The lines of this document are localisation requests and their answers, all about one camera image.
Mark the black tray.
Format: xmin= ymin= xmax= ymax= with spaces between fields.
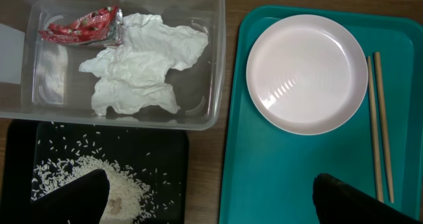
xmin=1 ymin=120 xmax=189 ymax=223

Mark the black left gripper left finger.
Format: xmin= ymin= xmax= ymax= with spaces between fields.
xmin=1 ymin=169 xmax=110 ymax=224

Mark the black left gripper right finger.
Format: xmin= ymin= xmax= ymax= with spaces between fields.
xmin=312 ymin=173 xmax=420 ymax=224

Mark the rice pile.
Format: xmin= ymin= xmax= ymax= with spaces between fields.
xmin=30 ymin=121 xmax=182 ymax=224

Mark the wooden chopstick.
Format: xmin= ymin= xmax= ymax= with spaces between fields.
xmin=373 ymin=52 xmax=395 ymax=203
xmin=367 ymin=56 xmax=384 ymax=203

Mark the wooden chopstick left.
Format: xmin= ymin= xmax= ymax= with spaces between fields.
xmin=367 ymin=56 xmax=384 ymax=203

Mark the teal serving tray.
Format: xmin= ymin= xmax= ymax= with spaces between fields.
xmin=219 ymin=5 xmax=422 ymax=223

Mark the pink plate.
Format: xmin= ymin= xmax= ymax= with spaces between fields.
xmin=246 ymin=15 xmax=368 ymax=135

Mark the clear plastic bin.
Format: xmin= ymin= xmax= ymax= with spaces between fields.
xmin=1 ymin=0 xmax=226 ymax=130

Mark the white napkin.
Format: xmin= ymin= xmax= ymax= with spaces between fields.
xmin=79 ymin=13 xmax=209 ymax=116

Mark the red snack wrapper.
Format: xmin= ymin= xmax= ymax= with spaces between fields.
xmin=38 ymin=6 xmax=123 ymax=47

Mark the wooden chopstick right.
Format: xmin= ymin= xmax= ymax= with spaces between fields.
xmin=373 ymin=52 xmax=395 ymax=203

